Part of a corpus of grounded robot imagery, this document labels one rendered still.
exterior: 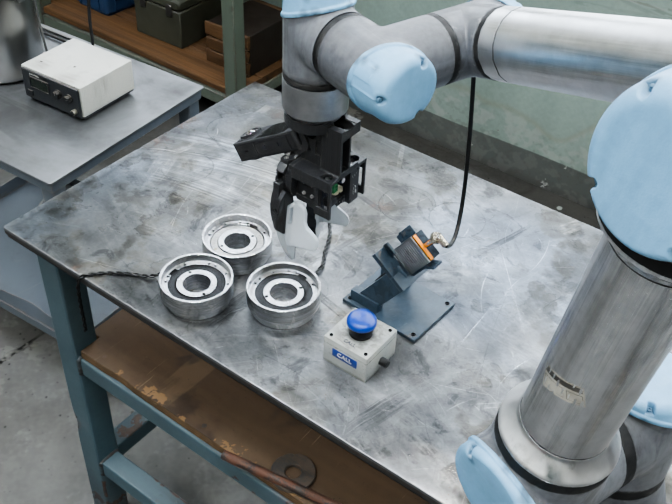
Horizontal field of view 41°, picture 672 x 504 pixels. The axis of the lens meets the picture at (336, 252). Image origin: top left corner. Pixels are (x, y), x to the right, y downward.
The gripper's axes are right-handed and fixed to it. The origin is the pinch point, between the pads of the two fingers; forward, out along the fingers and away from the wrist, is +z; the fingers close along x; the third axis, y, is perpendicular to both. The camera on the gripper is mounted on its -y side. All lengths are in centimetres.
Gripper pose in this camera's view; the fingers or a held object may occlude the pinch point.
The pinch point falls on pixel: (299, 238)
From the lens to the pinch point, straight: 115.8
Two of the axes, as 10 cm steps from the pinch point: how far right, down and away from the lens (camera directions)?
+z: -0.4, 7.6, 6.4
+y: 8.0, 4.1, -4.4
